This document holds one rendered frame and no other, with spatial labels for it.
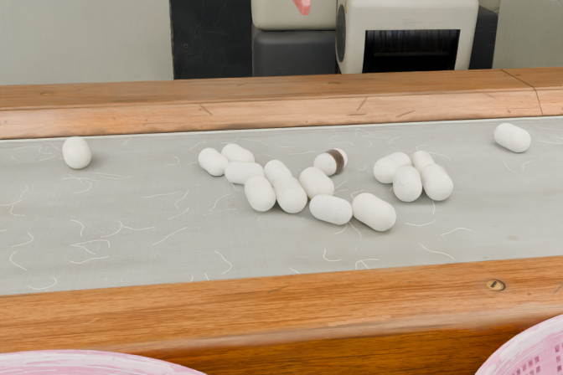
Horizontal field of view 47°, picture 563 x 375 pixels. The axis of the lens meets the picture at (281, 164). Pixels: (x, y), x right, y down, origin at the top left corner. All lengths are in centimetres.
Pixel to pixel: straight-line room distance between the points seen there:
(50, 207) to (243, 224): 15
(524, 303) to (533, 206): 17
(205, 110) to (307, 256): 27
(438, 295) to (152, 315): 14
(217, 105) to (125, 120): 9
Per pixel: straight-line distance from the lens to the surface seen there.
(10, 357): 31
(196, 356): 31
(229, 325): 31
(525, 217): 49
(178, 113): 64
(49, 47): 269
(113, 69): 266
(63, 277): 41
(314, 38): 141
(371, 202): 44
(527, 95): 73
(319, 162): 52
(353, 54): 113
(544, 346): 33
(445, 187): 49
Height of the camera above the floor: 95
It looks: 22 degrees down
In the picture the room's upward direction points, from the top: straight up
